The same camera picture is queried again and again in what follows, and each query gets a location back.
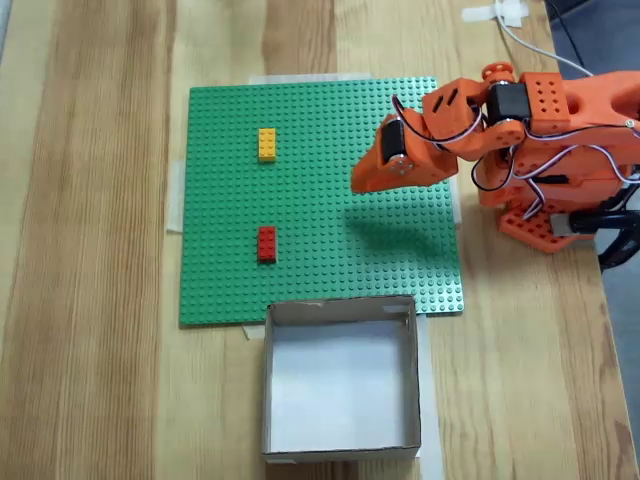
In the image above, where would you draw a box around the open cardboard box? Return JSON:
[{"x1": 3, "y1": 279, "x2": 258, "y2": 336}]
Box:
[{"x1": 260, "y1": 294, "x2": 423, "y2": 464}]

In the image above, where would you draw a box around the yellow lego block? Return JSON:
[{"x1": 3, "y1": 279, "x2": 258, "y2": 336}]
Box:
[{"x1": 257, "y1": 127, "x2": 278, "y2": 164}]

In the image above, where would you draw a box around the green lego baseplate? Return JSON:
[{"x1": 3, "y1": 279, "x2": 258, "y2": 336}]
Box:
[{"x1": 178, "y1": 76, "x2": 466, "y2": 329}]

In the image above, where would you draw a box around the black table clamp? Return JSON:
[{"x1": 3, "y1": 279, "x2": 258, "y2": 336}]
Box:
[{"x1": 569, "y1": 207, "x2": 640, "y2": 271}]

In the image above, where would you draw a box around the red lego block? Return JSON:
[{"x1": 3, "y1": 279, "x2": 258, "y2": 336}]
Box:
[{"x1": 257, "y1": 225, "x2": 278, "y2": 264}]

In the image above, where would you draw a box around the white cable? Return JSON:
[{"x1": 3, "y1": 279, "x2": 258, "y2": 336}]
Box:
[{"x1": 494, "y1": 9, "x2": 599, "y2": 79}]

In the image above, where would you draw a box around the thin black cable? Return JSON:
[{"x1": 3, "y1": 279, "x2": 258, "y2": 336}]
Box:
[{"x1": 544, "y1": 0, "x2": 589, "y2": 69}]

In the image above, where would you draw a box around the red white black servo wire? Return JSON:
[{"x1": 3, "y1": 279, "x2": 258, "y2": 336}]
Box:
[{"x1": 392, "y1": 94, "x2": 489, "y2": 151}]

